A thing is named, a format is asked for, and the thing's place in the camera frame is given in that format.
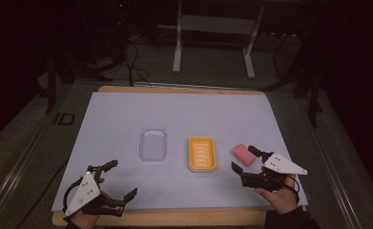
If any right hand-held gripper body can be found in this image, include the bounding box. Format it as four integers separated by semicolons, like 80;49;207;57
239;152;308;193

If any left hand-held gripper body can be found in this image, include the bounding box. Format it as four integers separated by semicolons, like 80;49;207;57
63;166;126;218

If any pink soap bar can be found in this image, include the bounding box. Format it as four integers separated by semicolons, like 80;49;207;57
231;143;259;168

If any yellow soap dish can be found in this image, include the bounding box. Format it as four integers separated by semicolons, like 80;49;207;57
187;135;218;173

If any clear plastic container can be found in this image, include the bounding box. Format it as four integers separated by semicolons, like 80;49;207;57
137;127;169;162

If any person's left hand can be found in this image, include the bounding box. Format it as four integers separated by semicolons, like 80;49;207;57
69;177;115;229

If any person's right hand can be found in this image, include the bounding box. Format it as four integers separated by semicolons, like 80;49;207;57
254;171;300;215

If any white table mat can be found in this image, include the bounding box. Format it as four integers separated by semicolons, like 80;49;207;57
52;91;309;212

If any black stand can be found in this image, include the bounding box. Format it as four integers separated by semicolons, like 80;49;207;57
259;18;324;129
39;47;115;115

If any white metal stand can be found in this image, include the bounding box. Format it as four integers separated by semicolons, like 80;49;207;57
172;0;266;80

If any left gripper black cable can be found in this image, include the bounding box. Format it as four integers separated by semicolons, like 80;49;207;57
62;176;84;215

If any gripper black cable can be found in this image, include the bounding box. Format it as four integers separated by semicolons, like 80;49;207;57
280;174;300;204
62;176;84;215

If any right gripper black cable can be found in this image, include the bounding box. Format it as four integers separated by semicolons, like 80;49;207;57
280;174;300;204

